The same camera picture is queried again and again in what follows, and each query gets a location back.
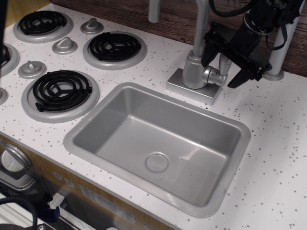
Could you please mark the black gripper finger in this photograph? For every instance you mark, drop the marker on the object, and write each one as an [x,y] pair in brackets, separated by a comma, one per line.
[239,79]
[210,52]

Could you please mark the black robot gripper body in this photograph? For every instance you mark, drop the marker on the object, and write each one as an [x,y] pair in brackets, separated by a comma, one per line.
[241,45]

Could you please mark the silver faucet lever handle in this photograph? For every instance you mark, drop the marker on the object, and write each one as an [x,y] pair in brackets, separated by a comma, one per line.
[218,76]

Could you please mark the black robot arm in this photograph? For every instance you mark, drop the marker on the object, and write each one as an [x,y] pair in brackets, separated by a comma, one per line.
[283,12]

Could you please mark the silver toy faucet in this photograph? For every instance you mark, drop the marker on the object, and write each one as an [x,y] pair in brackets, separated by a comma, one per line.
[188,81]

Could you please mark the grey support pole with base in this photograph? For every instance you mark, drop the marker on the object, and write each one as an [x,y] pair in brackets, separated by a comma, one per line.
[277,57]

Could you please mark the grey toy sink basin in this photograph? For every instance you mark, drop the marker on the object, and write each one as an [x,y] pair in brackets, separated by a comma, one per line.
[179,153]

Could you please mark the back right stove burner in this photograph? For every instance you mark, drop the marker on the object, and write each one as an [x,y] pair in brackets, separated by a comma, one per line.
[114,51]

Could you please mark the silver stove knob top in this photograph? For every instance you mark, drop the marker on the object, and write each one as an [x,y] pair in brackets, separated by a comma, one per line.
[91,27]

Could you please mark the silver stove knob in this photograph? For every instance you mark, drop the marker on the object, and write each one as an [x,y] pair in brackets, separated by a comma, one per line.
[64,46]
[32,70]
[91,27]

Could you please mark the silver stove knob middle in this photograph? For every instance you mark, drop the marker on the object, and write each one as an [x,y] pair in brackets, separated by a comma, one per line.
[64,46]

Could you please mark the front right stove burner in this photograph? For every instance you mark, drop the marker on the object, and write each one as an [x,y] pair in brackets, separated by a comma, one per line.
[60,96]

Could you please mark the back left stove burner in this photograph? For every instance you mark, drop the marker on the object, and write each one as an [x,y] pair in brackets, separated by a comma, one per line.
[42,27]

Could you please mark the silver stove knob lower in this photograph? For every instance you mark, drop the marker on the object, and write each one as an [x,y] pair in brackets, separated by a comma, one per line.
[32,70]

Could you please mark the left edge stove burner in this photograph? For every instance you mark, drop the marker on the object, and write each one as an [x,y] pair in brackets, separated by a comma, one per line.
[9,59]

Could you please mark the silver stove knob left edge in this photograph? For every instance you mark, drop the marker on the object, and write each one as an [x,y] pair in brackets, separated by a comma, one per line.
[3,96]

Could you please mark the blue clamp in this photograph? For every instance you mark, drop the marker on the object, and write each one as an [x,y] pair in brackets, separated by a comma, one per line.
[53,214]

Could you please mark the silver oven door handle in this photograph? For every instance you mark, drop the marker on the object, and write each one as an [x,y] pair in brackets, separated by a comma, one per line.
[14,162]

